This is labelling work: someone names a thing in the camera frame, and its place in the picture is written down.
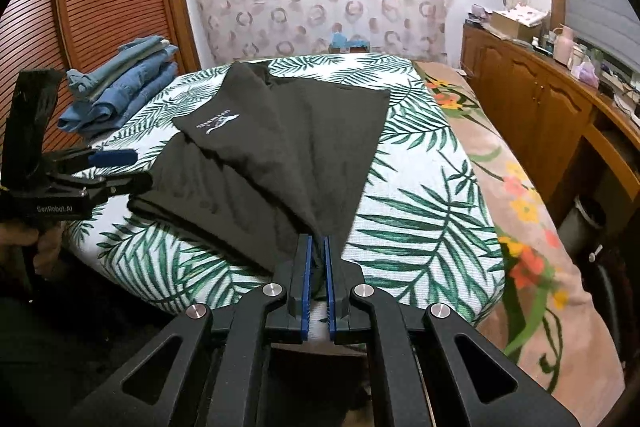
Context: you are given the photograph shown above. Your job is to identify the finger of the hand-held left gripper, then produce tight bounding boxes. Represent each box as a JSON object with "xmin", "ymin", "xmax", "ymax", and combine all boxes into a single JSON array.
[
  {"xmin": 65, "ymin": 172, "xmax": 154, "ymax": 206},
  {"xmin": 42, "ymin": 148, "xmax": 139, "ymax": 174}
]

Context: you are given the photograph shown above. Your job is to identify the person's dark clothing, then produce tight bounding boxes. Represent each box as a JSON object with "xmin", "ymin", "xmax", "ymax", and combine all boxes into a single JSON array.
[{"xmin": 0, "ymin": 292, "xmax": 173, "ymax": 427}]

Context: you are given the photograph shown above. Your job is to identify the wooden sideboard cabinet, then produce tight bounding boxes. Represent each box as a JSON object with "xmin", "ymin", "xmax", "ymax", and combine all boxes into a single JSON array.
[{"xmin": 460, "ymin": 22, "xmax": 640, "ymax": 230}]

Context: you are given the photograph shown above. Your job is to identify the small blue toy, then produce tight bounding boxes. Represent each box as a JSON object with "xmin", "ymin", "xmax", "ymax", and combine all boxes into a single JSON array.
[{"xmin": 329, "ymin": 33, "xmax": 369, "ymax": 54}]

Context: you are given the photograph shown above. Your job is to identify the pink bottle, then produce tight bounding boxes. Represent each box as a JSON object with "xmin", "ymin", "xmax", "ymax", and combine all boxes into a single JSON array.
[{"xmin": 552, "ymin": 24, "xmax": 576, "ymax": 66}]

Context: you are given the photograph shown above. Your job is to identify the purple bag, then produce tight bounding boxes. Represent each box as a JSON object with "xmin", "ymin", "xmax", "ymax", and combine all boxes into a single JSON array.
[{"xmin": 570, "ymin": 59, "xmax": 600, "ymax": 88}]

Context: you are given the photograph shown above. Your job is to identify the person's left hand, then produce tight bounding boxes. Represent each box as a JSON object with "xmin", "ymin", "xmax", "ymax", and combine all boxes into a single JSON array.
[{"xmin": 30, "ymin": 227, "xmax": 66, "ymax": 278}]

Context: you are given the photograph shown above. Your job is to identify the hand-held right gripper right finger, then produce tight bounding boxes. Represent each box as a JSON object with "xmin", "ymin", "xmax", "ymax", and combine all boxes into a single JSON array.
[{"xmin": 324, "ymin": 234, "xmax": 576, "ymax": 427}]

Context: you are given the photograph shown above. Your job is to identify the blue denim folded jeans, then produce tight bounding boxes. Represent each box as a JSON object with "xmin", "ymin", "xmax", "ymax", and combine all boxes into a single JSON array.
[
  {"xmin": 57, "ymin": 62, "xmax": 180, "ymax": 140},
  {"xmin": 90, "ymin": 47, "xmax": 180, "ymax": 120}
]

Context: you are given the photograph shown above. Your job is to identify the light blue folded jeans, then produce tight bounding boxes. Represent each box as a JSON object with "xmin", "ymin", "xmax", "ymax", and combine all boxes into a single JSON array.
[{"xmin": 66, "ymin": 36, "xmax": 171, "ymax": 98}]

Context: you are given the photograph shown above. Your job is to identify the palm leaf printed bed sheet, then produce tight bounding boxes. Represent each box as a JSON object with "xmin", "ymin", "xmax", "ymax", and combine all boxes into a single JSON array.
[{"xmin": 62, "ymin": 53, "xmax": 503, "ymax": 343}]

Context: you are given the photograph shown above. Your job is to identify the black t-shirt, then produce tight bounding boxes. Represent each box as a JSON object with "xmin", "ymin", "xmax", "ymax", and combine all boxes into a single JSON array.
[{"xmin": 127, "ymin": 61, "xmax": 392, "ymax": 278}]

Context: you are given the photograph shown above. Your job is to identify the black cylindrical object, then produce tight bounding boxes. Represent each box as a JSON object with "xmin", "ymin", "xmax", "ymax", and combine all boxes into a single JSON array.
[{"xmin": 560, "ymin": 194, "xmax": 609, "ymax": 258}]

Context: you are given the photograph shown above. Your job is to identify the grey-green folded pants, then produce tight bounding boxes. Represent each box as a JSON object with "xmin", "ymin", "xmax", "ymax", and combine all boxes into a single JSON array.
[{"xmin": 90, "ymin": 43, "xmax": 175, "ymax": 104}]

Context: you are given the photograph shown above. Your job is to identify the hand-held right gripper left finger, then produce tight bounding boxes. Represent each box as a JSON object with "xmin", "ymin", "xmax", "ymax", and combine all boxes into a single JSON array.
[{"xmin": 65, "ymin": 233, "xmax": 315, "ymax": 427}]

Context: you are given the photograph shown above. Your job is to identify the floral beige blanket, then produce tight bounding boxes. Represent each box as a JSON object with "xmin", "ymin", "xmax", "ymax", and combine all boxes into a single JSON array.
[{"xmin": 415, "ymin": 59, "xmax": 628, "ymax": 395}]

